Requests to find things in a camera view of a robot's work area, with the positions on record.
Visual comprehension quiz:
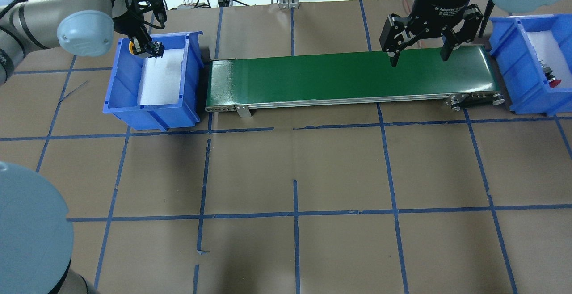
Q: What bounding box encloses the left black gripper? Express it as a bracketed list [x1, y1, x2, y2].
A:
[117, 0, 167, 55]

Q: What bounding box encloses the red push button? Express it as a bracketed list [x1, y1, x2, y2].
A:
[539, 60, 562, 88]

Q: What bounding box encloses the white foam pad right bin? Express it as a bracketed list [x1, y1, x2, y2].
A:
[527, 30, 572, 89]

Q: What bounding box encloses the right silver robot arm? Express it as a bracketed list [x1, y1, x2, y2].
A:
[379, 0, 560, 67]

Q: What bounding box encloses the blue bin left side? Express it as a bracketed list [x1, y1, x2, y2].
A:
[102, 31, 204, 131]

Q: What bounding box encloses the white foam pad bin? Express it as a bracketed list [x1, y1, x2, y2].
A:
[527, 30, 572, 89]
[138, 48, 184, 106]

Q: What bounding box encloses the white foam pad left bin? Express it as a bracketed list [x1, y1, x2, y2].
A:
[138, 48, 184, 106]

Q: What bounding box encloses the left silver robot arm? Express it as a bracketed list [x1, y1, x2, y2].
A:
[1, 0, 166, 294]

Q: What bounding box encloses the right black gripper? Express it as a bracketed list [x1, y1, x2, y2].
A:
[379, 0, 484, 67]

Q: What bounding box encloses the blue bin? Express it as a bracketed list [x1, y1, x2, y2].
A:
[489, 14, 572, 116]
[102, 31, 204, 131]

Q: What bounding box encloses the green conveyor belt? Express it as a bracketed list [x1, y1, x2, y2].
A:
[206, 45, 506, 117]

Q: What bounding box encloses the blue bin right side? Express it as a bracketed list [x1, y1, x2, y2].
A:
[489, 14, 572, 116]

